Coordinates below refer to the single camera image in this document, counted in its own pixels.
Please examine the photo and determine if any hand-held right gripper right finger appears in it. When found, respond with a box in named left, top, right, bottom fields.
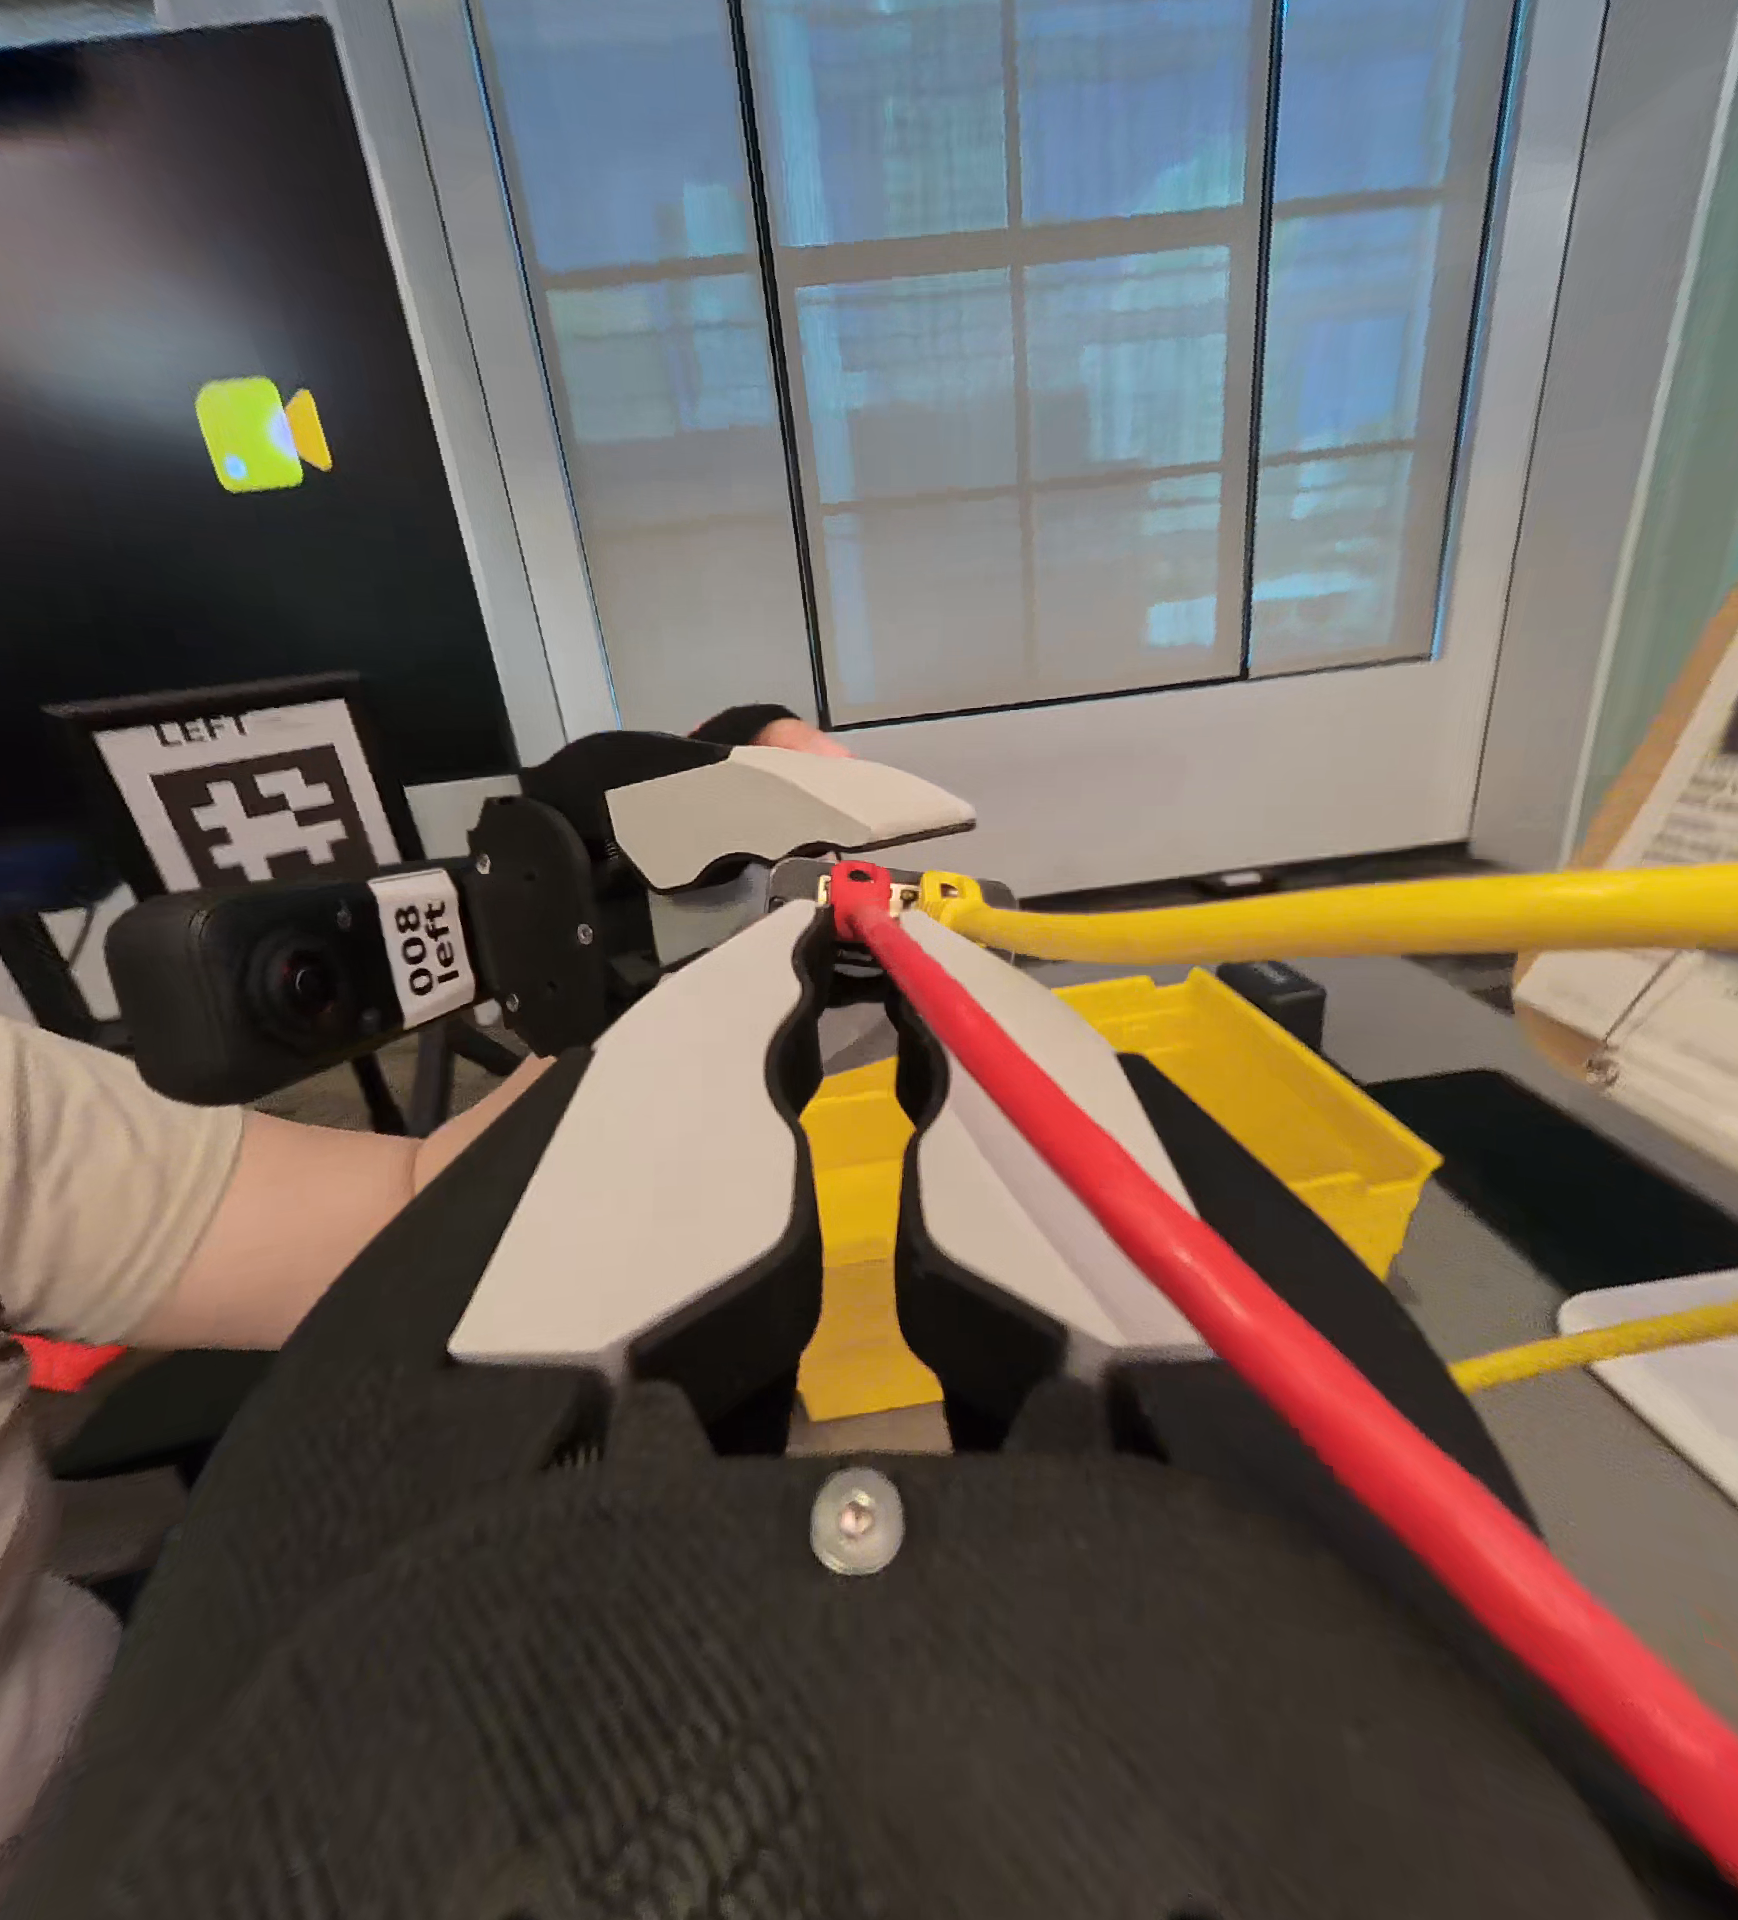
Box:
left=891, top=905, right=1268, bottom=1461

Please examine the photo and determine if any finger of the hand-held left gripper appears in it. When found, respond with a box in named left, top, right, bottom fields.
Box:
left=603, top=747, right=981, bottom=895
left=650, top=877, right=779, bottom=971

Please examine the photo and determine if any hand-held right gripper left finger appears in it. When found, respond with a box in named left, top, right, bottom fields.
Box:
left=446, top=900, right=826, bottom=1458

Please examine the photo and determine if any black ethernet splitter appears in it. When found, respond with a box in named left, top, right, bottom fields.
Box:
left=766, top=858, right=1022, bottom=979

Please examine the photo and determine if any yellow plastic bin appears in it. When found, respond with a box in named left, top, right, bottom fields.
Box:
left=797, top=967, right=1445, bottom=1424

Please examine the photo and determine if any red ethernet cable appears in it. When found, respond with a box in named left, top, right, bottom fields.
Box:
left=828, top=858, right=1738, bottom=1920

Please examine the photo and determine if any yellow ethernet cable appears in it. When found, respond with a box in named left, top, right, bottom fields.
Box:
left=914, top=858, right=1738, bottom=1399

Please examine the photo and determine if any person's left forearm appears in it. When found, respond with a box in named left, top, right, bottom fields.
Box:
left=134, top=1055, right=561, bottom=1352

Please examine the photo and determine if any black framed marker sign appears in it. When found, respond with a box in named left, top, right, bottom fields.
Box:
left=45, top=673, right=422, bottom=902

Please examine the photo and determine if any small dark screen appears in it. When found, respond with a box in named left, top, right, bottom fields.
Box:
left=0, top=833, right=107, bottom=920

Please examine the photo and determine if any small black box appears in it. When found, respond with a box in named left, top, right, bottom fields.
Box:
left=1214, top=960, right=1328, bottom=1052

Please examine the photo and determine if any large paned window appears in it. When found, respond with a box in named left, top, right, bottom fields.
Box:
left=470, top=0, right=1533, bottom=731

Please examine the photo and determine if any black table mat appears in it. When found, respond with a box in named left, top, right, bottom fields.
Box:
left=1365, top=1068, right=1738, bottom=1301

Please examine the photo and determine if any black monitor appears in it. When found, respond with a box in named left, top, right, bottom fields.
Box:
left=0, top=14, right=519, bottom=889

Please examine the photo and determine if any instruction sign board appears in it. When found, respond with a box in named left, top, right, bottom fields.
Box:
left=1514, top=494, right=1738, bottom=1203

